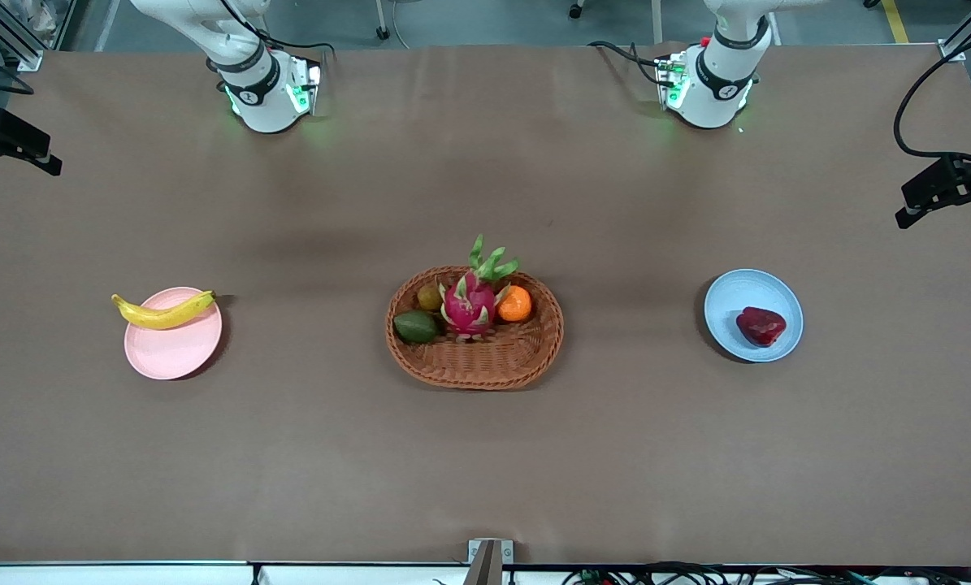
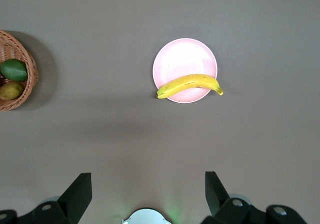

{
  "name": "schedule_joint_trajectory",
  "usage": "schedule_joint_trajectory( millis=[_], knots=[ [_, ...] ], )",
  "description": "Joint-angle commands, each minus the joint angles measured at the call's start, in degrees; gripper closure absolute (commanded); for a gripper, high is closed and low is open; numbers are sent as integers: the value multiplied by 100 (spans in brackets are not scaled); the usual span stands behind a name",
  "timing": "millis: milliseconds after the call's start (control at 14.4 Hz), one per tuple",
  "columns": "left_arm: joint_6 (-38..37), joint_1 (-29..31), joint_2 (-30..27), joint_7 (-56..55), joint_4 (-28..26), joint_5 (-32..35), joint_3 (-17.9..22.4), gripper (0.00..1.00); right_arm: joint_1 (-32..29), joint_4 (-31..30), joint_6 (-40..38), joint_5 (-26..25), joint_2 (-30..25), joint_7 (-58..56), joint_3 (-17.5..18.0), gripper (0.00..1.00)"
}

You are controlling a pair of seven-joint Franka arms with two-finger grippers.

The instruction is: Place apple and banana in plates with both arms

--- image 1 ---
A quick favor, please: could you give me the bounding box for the black floor cable bundle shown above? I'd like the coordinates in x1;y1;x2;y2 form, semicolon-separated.
562;561;971;585

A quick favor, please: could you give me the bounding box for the green avocado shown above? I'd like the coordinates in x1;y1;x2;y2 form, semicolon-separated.
392;310;440;345

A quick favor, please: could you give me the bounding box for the black left arm wrist cable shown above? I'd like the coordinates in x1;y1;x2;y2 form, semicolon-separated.
894;27;971;162

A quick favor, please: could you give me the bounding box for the brown wicker basket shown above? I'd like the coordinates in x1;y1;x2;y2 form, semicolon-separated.
385;265;565;392

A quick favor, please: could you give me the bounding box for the black left arm base cable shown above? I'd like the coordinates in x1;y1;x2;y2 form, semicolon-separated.
587;41;673;86

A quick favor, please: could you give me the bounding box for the brown table cover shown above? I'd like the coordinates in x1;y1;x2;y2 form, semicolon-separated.
0;41;971;567

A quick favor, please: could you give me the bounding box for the black arm base cable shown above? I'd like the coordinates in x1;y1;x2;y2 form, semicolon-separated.
221;0;336;59
587;41;673;86

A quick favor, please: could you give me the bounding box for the black right arm wrist cable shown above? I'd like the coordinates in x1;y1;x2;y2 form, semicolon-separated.
0;45;37;97

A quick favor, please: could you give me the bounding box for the dark red apple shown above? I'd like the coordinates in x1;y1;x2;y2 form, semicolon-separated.
735;306;787;349

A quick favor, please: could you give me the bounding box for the pink dragon fruit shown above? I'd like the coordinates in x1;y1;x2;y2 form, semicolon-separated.
439;236;522;340

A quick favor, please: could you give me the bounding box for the orange mandarin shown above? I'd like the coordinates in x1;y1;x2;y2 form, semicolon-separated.
497;285;533;323

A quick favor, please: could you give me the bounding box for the white table edge rail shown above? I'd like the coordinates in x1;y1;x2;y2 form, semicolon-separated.
0;561;470;585

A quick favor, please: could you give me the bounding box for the black right arm base cable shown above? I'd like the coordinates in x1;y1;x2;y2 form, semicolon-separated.
221;0;336;59

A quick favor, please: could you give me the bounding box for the black arm wrist cable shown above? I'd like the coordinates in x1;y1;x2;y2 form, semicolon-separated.
0;45;37;97
894;27;971;162

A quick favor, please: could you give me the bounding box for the pink plate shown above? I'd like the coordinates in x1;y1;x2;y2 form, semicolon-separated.
124;287;223;381

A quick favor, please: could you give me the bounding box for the yellow banana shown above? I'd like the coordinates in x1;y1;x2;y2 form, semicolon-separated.
111;290;216;331

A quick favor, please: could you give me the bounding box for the grey metal camera post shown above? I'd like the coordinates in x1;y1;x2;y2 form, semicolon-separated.
467;539;514;585

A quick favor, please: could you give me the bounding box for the light blue plate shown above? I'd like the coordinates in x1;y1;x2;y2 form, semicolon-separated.
704;269;804;363

